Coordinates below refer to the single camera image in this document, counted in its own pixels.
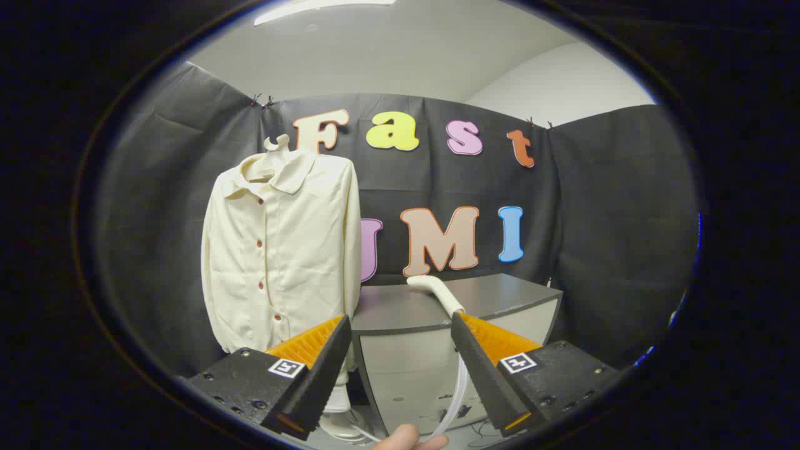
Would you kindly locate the grey cabinet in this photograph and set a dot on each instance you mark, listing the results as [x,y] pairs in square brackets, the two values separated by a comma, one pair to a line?
[412,356]

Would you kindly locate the white garment steamer head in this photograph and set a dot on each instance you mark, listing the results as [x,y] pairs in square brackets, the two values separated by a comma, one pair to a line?
[437,289]

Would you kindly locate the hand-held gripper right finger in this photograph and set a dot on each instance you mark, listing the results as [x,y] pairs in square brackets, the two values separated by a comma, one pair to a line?
[481,369]

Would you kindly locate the cream plastic hanger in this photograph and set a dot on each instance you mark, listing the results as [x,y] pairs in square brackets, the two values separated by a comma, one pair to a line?
[278,145]

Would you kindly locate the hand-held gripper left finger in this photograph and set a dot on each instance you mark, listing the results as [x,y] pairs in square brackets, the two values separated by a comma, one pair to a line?
[325,369]

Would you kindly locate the white garment steamer base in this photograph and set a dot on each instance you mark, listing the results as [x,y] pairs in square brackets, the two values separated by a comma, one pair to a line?
[337,400]

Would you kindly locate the cream button-up shirt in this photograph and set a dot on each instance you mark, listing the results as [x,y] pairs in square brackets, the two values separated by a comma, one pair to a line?
[300,250]

